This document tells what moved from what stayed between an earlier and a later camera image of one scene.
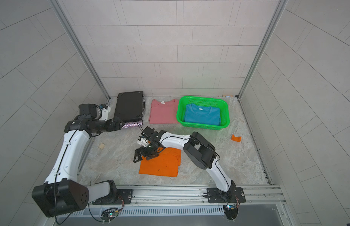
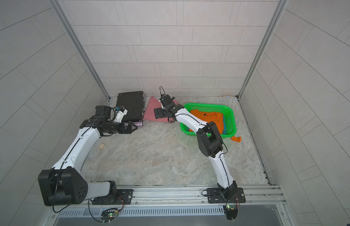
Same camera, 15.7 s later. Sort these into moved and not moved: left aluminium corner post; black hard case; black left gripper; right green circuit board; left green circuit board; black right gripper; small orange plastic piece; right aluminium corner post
Moved: black left gripper; black right gripper
Not moved: left green circuit board; black hard case; right aluminium corner post; right green circuit board; small orange plastic piece; left aluminium corner post
